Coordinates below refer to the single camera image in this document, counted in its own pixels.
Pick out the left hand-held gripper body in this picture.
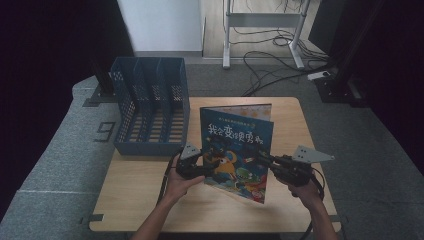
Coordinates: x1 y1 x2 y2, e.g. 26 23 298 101
175 142 205 180

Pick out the blue cartoon picture book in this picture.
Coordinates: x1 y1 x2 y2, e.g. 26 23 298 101
199 103 275 205

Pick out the person's left hand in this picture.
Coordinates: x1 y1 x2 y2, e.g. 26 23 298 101
164 163 206 205

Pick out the bundle of black floor cables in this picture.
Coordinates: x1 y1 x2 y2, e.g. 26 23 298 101
229 0 335 98

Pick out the white metal desk frame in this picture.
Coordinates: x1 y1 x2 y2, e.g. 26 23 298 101
222 0 312 70

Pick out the black metal stand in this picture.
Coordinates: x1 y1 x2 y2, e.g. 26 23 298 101
313 0 388 108
82 59 119 108

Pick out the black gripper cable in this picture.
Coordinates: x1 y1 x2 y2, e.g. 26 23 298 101
155 154 183 207
299 166 327 240

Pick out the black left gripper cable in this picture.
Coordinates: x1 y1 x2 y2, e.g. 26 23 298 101
155 154 183 207

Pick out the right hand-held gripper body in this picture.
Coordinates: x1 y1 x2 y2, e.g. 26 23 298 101
269 145 335 188

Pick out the white power strip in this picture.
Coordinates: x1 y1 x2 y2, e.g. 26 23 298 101
306 70 331 82

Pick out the person's right hand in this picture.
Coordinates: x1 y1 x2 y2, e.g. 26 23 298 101
287 178 325 210

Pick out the dark curtain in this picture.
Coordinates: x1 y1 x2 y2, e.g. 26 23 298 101
308 0 424 176
0 0 135 221

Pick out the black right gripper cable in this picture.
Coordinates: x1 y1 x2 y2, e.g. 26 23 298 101
299 166 327 240

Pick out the blue plastic file rack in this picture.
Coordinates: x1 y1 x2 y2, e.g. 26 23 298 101
109 56 191 158

